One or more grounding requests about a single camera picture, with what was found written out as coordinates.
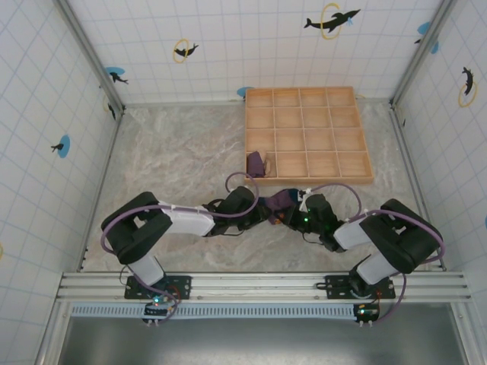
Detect steel sheet panel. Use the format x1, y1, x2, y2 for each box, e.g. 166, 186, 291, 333
60, 303, 471, 365

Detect aluminium table back rail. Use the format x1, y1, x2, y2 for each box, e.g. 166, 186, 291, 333
123, 97, 393, 108

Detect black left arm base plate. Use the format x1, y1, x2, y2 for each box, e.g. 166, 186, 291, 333
124, 274, 193, 301

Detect large dolphin yellow ring sticker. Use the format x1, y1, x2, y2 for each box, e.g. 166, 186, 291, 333
303, 2, 362, 41

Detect aluminium table side rail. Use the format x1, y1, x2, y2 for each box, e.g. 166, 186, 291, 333
389, 106, 447, 271
77, 108, 126, 273

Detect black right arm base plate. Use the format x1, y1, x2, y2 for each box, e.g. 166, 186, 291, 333
325, 274, 396, 301

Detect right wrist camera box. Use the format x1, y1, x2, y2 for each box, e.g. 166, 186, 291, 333
296, 187, 318, 212

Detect aluminium mounting rail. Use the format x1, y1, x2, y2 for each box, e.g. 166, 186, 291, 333
56, 270, 473, 303

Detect small dolphin yellow ring sticker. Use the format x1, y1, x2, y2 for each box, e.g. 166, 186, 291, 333
457, 66, 479, 109
102, 94, 117, 122
173, 37, 200, 64

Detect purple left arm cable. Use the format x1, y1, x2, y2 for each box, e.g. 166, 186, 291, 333
99, 171, 262, 323

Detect purple sock with peach heel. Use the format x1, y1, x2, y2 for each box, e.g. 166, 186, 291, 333
246, 150, 279, 179

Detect aluminium corner post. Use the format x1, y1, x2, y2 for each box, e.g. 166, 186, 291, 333
56, 0, 127, 115
389, 0, 456, 110

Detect blue oval dolphin sticker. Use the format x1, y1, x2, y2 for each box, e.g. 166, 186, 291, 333
105, 66, 129, 85
50, 135, 72, 159

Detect wooden compartment tray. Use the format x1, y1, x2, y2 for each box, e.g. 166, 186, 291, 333
243, 86, 375, 186

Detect purple sock with orange cuff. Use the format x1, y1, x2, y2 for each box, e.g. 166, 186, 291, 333
266, 187, 302, 226

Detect white slotted cable duct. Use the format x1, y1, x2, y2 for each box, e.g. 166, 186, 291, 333
70, 303, 381, 319

